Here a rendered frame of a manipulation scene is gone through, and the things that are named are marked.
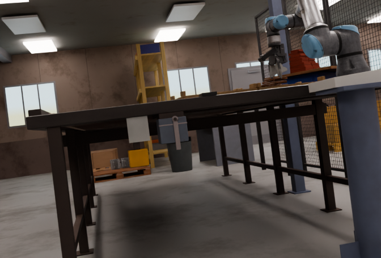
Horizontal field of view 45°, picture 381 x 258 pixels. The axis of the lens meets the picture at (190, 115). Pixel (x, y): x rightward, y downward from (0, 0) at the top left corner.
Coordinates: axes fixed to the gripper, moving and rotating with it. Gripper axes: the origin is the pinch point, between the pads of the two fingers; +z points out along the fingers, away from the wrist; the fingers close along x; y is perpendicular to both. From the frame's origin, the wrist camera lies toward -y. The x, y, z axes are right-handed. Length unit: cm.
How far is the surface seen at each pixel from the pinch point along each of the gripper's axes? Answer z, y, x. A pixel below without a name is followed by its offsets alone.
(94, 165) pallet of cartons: 75, -44, 681
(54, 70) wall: -164, -90, 983
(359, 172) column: 51, 4, -58
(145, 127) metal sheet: 19, -83, -20
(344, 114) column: 24, 3, -55
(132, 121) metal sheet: 15, -89, -19
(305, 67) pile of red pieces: -10, 50, 45
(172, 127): 21, -71, -24
